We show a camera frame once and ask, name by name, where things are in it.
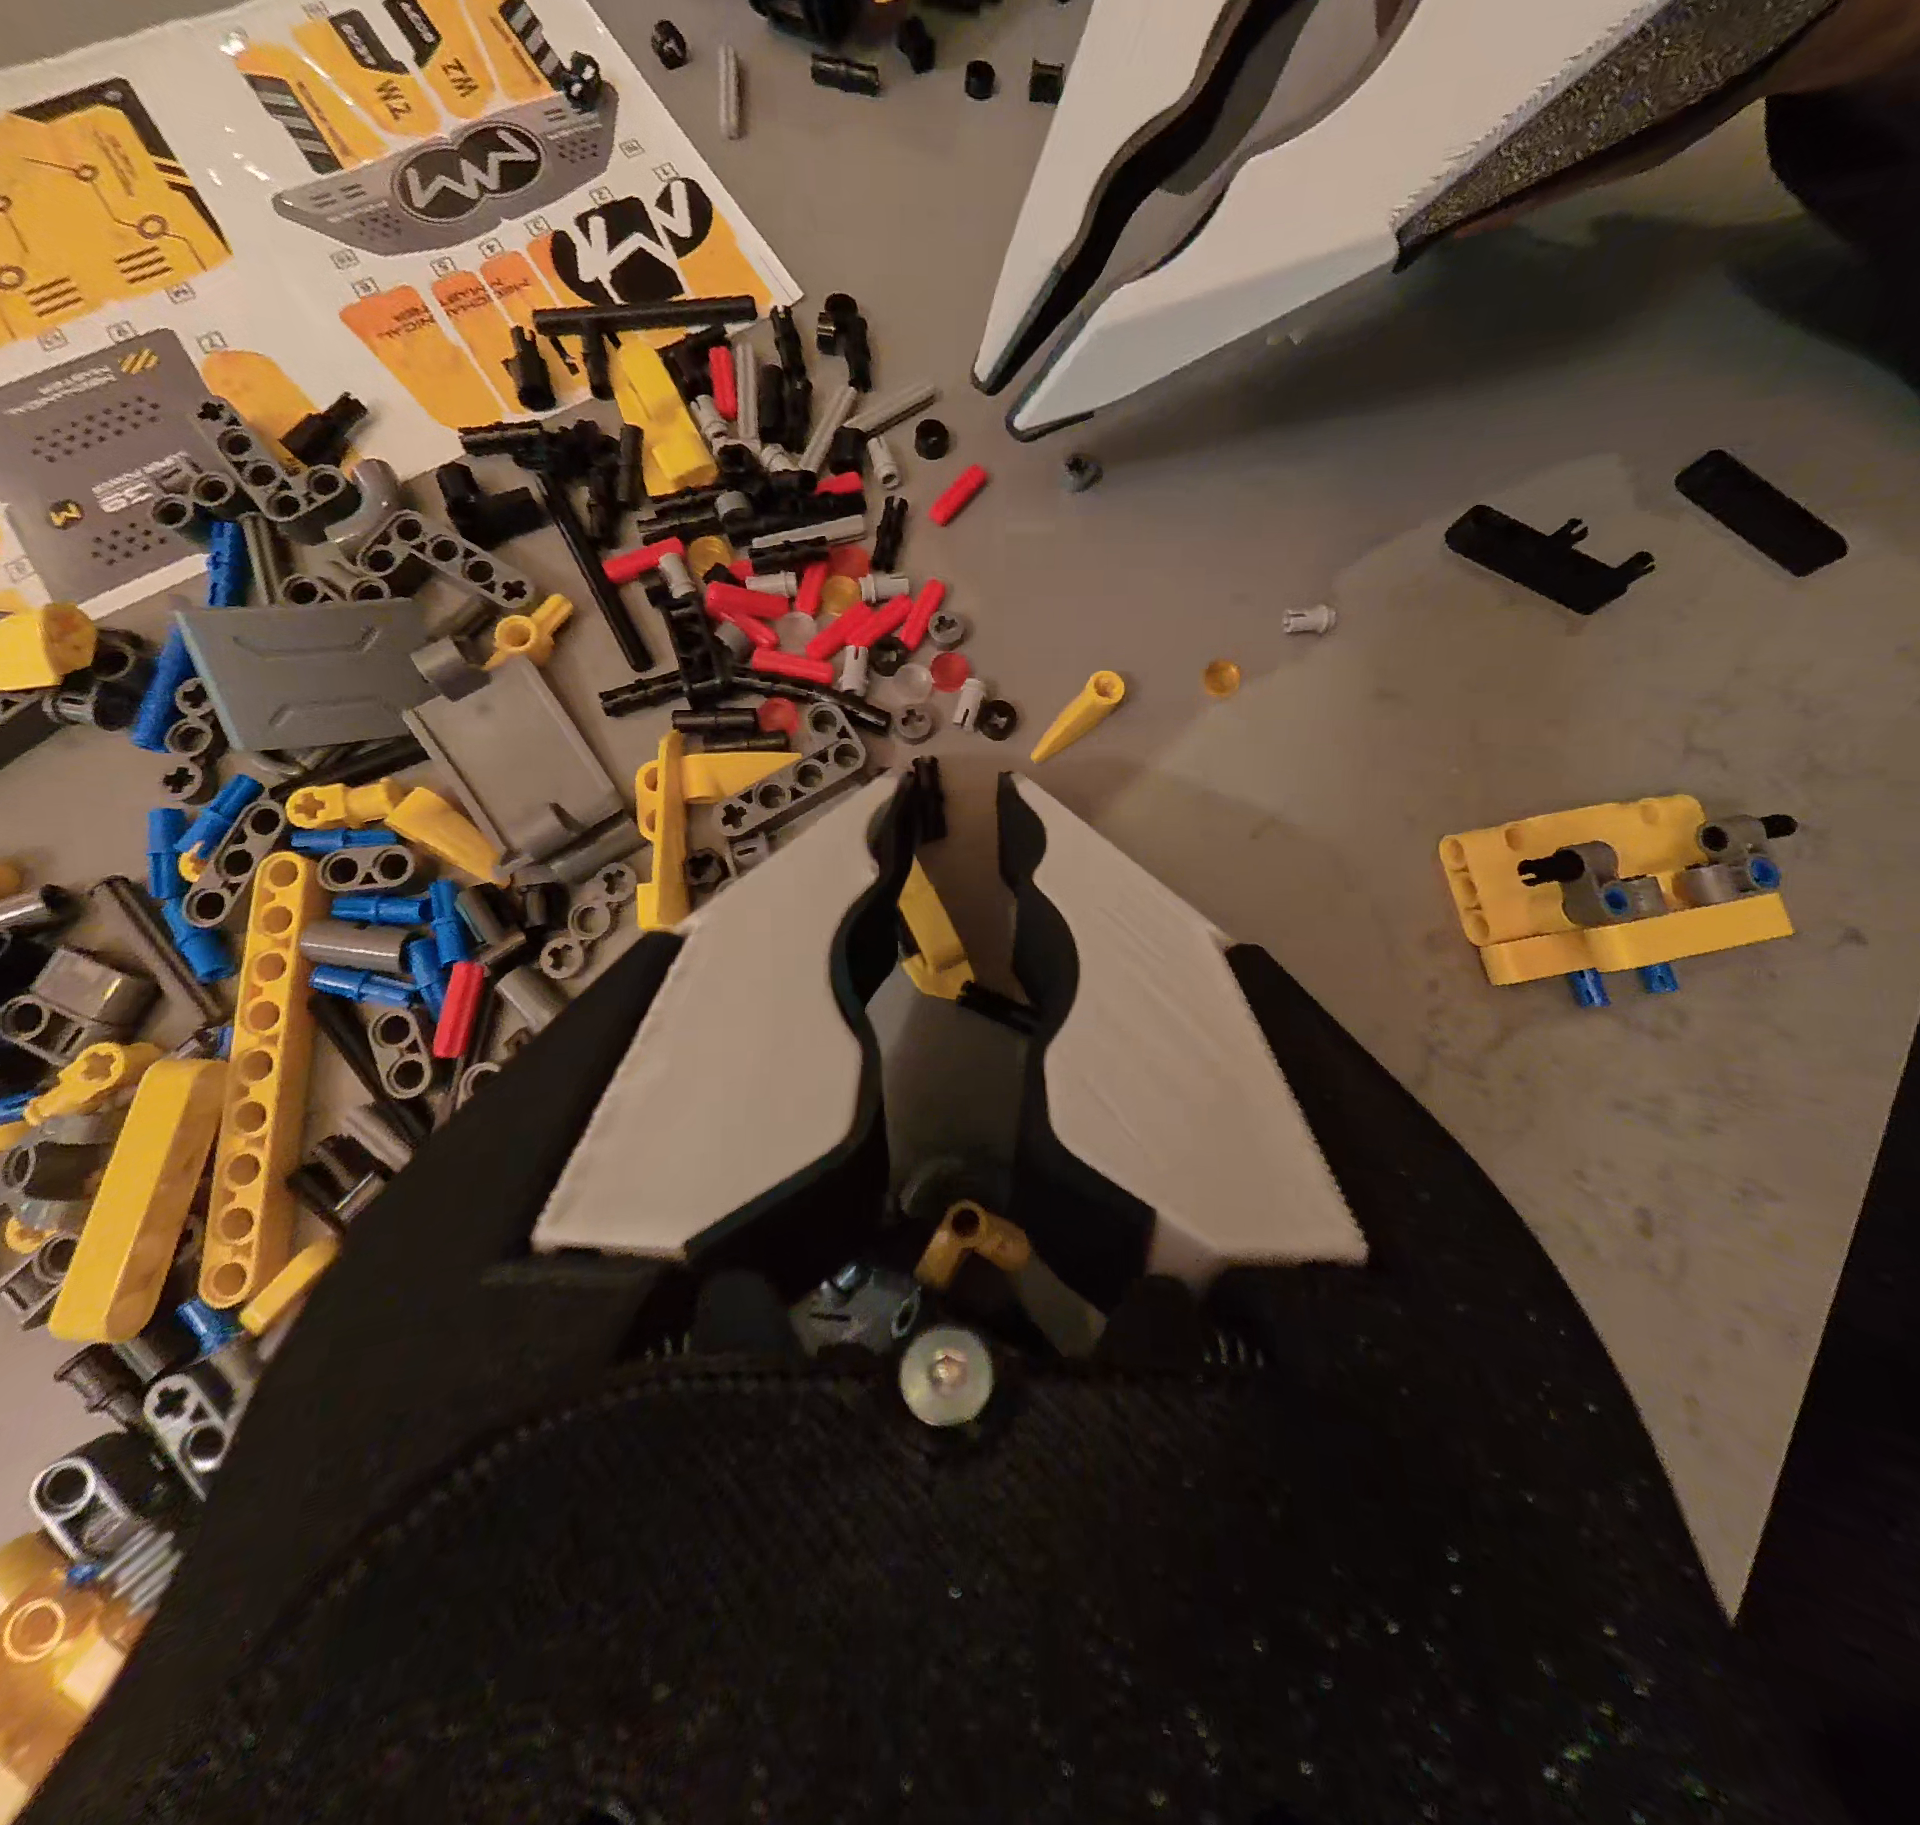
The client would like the cluster of black toy pins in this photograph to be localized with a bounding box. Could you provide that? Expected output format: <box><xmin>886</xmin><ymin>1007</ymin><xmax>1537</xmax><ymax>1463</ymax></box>
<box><xmin>647</xmin><ymin>0</ymin><xmax>1077</xmax><ymax>107</ymax></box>

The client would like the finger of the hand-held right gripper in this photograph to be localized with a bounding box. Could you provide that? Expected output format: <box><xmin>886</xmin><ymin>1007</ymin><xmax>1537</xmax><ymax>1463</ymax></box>
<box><xmin>972</xmin><ymin>0</ymin><xmax>1412</xmax><ymax>396</ymax></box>
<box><xmin>1007</xmin><ymin>0</ymin><xmax>1724</xmax><ymax>441</ymax></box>

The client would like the grey toy connector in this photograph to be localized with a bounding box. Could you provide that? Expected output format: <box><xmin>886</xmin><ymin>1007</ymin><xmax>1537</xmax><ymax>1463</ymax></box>
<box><xmin>789</xmin><ymin>1262</ymin><xmax>920</xmax><ymax>1355</ymax></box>

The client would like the yellow toy connector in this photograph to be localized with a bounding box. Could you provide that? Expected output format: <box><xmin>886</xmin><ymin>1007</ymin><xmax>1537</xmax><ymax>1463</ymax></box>
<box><xmin>918</xmin><ymin>1203</ymin><xmax>1033</xmax><ymax>1290</ymax></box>

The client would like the yellow cone toy piece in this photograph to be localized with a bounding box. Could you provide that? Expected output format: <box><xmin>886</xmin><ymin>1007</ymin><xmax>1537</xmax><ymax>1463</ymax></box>
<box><xmin>1032</xmin><ymin>668</ymin><xmax>1128</xmax><ymax>764</ymax></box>

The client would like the black flat toy panel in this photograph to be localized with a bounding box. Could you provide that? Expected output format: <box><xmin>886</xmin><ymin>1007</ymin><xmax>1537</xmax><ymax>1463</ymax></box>
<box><xmin>1674</xmin><ymin>448</ymin><xmax>1850</xmax><ymax>578</ymax></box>

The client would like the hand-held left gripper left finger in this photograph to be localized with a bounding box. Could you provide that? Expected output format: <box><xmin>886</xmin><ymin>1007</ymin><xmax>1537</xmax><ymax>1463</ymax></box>
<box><xmin>532</xmin><ymin>767</ymin><xmax>920</xmax><ymax>1269</ymax></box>

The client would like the small yellow toy assembly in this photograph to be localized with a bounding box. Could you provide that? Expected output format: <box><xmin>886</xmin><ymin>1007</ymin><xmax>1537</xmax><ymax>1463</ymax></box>
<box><xmin>1435</xmin><ymin>795</ymin><xmax>1797</xmax><ymax>1013</ymax></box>

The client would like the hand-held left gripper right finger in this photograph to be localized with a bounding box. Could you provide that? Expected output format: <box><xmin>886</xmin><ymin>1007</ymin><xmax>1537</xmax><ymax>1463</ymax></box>
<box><xmin>997</xmin><ymin>770</ymin><xmax>1370</xmax><ymax>1274</ymax></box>

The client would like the yellow curved toy piece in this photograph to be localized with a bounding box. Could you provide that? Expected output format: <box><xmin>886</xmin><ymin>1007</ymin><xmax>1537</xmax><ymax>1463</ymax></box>
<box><xmin>895</xmin><ymin>862</ymin><xmax>980</xmax><ymax>998</ymax></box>

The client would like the black connector piece with pins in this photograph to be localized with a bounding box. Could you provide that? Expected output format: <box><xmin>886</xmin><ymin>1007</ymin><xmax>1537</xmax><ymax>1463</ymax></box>
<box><xmin>1443</xmin><ymin>501</ymin><xmax>1656</xmax><ymax>618</ymax></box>

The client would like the pile of toy building pieces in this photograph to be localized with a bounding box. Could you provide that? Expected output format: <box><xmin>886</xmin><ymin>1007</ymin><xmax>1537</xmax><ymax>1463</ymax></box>
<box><xmin>0</xmin><ymin>291</ymin><xmax>1038</xmax><ymax>1707</ymax></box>

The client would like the yellow grey sticker sheet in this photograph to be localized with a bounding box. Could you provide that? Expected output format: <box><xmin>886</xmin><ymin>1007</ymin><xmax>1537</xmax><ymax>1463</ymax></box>
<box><xmin>0</xmin><ymin>0</ymin><xmax>803</xmax><ymax>627</ymax></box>

